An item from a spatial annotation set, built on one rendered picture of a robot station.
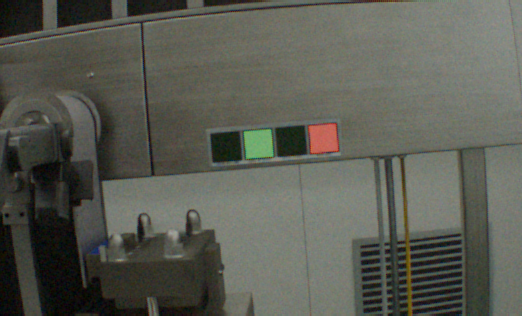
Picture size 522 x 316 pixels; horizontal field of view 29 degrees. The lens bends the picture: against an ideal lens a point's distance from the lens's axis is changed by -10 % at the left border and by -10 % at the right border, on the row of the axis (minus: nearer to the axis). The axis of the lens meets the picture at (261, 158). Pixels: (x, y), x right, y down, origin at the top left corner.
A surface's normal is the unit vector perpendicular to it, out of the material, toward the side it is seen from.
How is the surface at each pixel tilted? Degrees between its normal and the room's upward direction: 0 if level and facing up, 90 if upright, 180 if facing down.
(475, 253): 90
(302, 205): 90
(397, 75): 90
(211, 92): 90
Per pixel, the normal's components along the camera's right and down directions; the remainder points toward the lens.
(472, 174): -0.04, 0.06
